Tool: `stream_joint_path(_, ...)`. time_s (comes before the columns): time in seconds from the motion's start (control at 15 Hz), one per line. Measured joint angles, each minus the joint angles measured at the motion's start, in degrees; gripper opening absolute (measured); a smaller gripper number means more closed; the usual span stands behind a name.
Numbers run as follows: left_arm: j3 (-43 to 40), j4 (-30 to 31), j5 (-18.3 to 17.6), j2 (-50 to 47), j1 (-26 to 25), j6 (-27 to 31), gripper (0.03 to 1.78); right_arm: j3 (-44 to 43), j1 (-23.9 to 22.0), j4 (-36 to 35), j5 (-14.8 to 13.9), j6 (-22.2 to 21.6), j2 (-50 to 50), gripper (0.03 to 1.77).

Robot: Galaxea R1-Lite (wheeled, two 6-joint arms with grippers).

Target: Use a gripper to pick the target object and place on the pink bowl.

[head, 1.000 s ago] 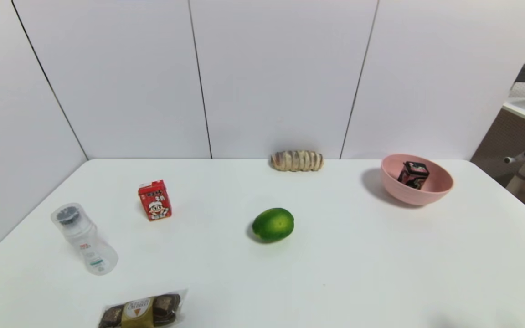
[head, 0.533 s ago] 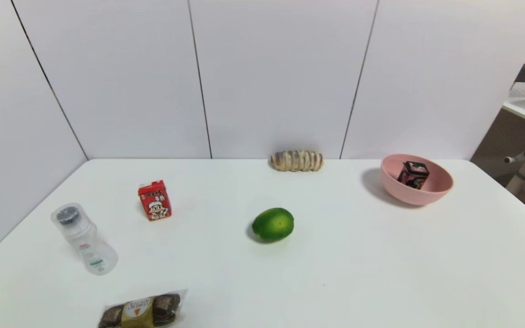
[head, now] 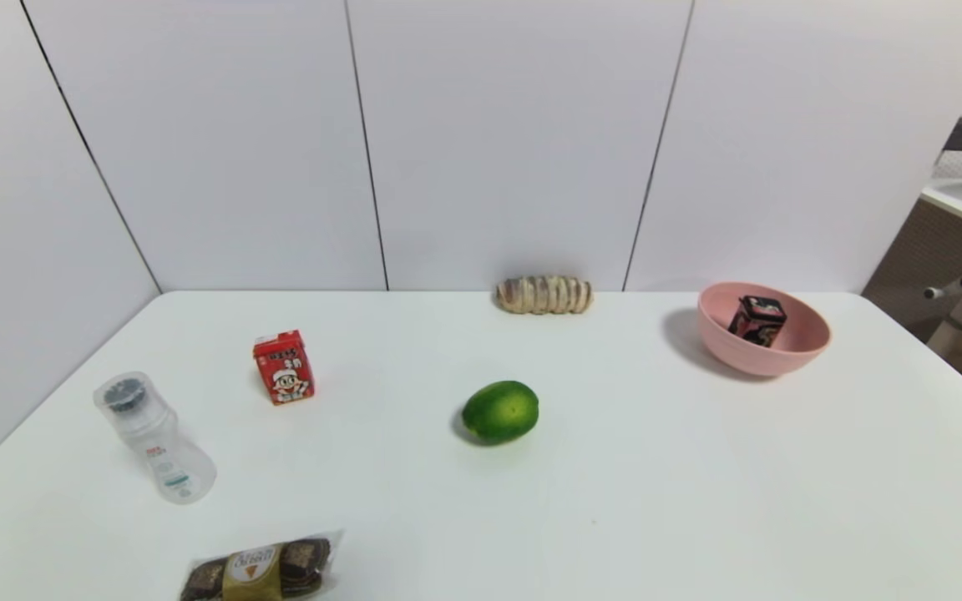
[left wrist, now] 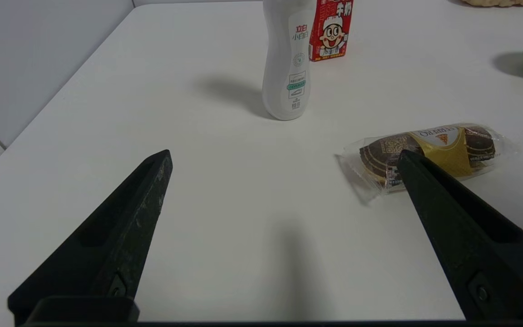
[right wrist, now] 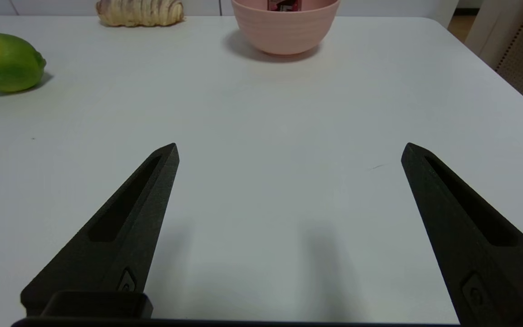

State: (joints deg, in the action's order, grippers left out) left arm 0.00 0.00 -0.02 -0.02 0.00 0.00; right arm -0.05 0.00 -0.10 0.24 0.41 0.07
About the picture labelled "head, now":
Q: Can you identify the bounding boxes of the green lime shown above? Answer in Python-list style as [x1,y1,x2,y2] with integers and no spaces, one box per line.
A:
[461,381,540,445]

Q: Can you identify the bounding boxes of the clear plastic baby bottle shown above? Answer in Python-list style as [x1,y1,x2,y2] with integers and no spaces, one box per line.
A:
[93,371,218,505]

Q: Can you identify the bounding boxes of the chocolate pack with gold label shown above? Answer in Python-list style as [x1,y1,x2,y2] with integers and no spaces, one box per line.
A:
[180,535,340,601]

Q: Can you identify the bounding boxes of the black chewing gum tin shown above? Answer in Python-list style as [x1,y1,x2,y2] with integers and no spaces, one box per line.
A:
[727,295,787,348]

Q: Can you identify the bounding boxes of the red milk carton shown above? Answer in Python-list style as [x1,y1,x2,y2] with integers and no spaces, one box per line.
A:
[252,330,316,406]

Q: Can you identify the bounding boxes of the striped bread roll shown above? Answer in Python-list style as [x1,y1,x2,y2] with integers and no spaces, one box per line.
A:
[495,276,595,316]

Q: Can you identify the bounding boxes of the pink bowl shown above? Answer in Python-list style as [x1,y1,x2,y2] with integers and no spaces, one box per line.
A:
[696,281,832,378]

